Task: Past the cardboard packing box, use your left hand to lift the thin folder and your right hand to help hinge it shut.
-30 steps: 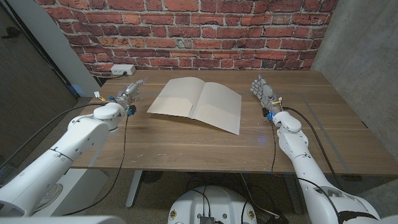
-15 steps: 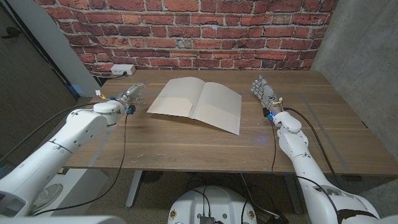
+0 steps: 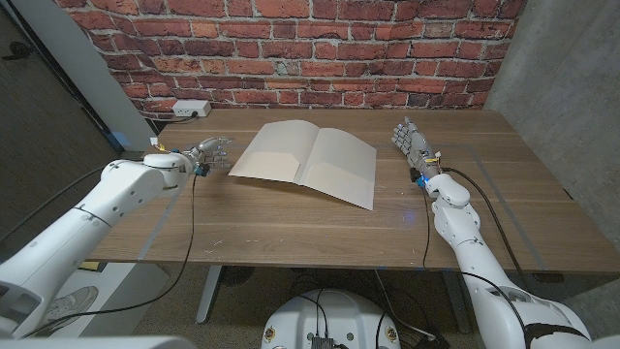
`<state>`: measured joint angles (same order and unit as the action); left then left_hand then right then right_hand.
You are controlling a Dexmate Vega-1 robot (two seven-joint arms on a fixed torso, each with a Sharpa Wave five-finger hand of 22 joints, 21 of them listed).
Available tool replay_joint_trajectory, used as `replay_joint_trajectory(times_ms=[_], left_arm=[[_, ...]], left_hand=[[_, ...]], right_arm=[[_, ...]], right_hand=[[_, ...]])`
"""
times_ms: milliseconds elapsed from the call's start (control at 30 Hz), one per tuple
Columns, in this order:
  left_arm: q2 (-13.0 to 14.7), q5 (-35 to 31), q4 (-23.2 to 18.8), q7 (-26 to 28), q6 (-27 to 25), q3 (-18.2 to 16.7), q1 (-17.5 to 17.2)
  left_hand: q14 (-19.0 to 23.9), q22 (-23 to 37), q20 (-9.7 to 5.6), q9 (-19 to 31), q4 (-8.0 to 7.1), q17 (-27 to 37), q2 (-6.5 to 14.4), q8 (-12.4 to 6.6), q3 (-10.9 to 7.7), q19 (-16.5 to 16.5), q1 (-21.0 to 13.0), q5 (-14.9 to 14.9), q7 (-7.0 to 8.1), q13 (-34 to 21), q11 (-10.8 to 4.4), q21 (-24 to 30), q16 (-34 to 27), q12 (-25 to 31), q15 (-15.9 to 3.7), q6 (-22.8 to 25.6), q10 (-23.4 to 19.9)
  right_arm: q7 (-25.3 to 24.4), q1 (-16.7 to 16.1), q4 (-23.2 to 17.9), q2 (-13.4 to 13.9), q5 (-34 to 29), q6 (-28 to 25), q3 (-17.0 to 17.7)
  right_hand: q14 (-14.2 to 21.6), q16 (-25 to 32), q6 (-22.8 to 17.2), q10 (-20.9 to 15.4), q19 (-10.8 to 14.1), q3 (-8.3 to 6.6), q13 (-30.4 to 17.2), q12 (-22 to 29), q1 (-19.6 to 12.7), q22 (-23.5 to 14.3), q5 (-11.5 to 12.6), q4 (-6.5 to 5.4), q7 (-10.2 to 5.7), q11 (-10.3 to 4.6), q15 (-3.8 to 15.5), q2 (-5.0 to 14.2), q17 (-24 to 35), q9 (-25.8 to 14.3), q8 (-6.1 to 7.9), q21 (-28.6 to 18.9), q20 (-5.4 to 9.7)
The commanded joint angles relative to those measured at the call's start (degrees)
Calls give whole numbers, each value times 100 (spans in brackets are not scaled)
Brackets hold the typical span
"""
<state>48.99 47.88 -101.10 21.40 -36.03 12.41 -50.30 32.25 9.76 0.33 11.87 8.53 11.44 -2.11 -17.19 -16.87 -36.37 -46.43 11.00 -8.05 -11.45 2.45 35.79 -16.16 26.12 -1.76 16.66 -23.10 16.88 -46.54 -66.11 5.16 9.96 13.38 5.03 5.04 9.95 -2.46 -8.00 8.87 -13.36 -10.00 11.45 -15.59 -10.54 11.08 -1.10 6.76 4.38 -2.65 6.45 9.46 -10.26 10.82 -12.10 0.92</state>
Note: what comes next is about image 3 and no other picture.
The yellow and black floor item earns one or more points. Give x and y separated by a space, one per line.
89 266

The thin beige paper folder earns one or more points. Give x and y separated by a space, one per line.
329 165

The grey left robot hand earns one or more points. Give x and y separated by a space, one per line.
206 148

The red brick print backdrop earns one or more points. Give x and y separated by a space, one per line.
387 48

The grey metal table leg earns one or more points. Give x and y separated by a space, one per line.
208 295
455 305

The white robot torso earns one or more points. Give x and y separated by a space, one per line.
339 315

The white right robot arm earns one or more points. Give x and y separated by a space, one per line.
479 271

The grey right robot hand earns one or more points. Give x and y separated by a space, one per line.
416 145

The grey sneaker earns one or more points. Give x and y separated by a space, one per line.
72 303

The white power strip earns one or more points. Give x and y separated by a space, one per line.
191 107

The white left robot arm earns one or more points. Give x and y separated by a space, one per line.
72 232

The white robot chest cover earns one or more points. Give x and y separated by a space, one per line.
97 343

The dark wooden door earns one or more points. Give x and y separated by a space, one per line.
39 97

